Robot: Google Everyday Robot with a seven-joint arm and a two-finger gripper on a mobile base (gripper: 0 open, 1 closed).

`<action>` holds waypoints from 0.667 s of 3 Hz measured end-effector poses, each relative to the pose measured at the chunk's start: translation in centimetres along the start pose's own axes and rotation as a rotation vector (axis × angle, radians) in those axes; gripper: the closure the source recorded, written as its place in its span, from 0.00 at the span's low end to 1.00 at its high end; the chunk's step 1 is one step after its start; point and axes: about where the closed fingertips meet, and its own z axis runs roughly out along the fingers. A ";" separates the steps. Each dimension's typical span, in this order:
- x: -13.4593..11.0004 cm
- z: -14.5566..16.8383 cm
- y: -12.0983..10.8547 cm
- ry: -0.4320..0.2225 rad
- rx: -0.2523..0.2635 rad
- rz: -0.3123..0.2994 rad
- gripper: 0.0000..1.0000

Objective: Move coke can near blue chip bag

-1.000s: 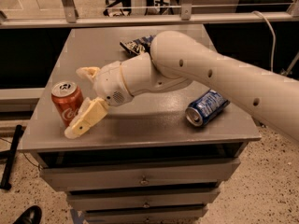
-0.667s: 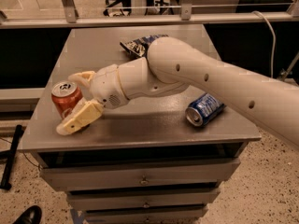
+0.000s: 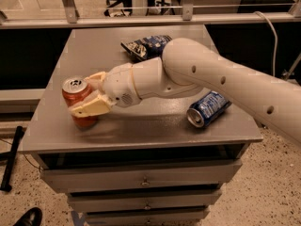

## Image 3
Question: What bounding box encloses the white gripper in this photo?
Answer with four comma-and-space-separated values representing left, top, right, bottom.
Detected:
69, 63, 141, 118

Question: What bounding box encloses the red coke can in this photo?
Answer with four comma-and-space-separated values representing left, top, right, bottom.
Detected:
62, 76, 98, 129

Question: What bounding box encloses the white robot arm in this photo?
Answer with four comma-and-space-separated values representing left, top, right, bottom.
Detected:
69, 38, 301, 146

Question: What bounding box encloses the blue chip bag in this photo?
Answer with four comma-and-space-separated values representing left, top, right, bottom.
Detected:
120, 35, 172, 61

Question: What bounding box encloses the blue pepsi can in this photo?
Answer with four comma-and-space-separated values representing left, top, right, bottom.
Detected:
186, 91, 231, 128

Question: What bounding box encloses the metal railing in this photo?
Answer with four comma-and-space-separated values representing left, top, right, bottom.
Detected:
0, 0, 301, 29

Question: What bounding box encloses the grey drawer cabinet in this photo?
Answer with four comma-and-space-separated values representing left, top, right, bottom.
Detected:
18, 24, 264, 226

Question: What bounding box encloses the middle grey drawer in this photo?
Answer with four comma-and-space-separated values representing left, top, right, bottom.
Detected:
68, 189, 221, 213

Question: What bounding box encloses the grey drawer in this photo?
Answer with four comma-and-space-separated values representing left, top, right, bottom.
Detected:
85, 207, 209, 226
41, 159, 242, 193
68, 189, 221, 213

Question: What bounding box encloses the black stand leg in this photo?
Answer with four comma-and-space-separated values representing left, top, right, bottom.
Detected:
0, 126, 24, 192

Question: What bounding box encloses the bottom grey drawer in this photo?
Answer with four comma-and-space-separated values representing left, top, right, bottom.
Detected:
85, 207, 209, 226

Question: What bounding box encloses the black shoe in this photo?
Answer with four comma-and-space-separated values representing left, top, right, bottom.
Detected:
13, 207, 42, 226

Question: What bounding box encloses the top grey drawer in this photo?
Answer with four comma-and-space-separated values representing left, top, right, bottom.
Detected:
41, 159, 242, 193

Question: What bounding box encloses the white cable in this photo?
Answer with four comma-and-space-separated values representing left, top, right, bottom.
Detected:
253, 10, 279, 77

